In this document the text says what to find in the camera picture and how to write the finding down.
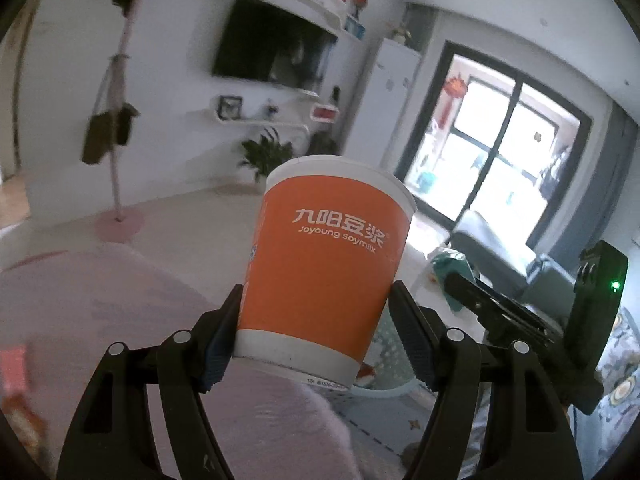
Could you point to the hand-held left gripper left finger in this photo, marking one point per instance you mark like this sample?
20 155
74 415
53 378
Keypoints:
220 350

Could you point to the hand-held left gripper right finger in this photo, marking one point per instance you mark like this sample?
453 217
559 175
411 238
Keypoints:
415 340

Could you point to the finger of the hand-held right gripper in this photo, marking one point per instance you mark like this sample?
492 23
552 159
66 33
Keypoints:
515 335
490 302

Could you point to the teal plastic basket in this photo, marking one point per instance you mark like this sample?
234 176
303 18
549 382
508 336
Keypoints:
387 362

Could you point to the orange paper cup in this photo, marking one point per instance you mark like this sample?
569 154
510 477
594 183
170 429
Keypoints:
320 280

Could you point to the teal white bag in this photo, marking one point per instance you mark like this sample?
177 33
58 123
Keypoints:
450 265

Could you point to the grey sofa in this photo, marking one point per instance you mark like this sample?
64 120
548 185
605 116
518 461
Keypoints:
500 245

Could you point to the grey patterned floor mat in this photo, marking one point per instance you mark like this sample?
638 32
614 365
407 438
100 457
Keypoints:
370 420

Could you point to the floral patterned cloth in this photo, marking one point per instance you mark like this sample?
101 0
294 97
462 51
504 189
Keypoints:
615 410

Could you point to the teal bucket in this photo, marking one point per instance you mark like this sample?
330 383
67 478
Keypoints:
426 182

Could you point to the sliding glass door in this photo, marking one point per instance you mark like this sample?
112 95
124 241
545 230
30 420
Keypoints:
505 145

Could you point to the green potted plant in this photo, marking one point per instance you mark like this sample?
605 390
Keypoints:
267 152

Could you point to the red knot decoration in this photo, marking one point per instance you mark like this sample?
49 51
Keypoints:
454 97

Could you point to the pink coat rack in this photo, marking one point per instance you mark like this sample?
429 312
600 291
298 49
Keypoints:
120 160

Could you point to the dark guitar bag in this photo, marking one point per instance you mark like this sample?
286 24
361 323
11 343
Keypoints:
322 144

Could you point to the white refrigerator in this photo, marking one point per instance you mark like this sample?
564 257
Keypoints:
387 105

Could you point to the small black bag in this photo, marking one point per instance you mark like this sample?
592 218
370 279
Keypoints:
125 125

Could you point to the olive tote bag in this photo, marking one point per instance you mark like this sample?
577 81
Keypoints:
97 137

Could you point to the small flower pot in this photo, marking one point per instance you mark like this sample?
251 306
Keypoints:
401 34

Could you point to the grey curtain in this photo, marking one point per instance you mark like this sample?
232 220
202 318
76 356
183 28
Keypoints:
422 25

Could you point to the white curved wall shelf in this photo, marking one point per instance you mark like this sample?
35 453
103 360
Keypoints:
265 121

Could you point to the butterfly picture frame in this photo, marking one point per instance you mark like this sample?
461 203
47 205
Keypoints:
231 107

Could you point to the wall television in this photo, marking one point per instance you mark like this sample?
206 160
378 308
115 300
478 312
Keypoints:
272 42

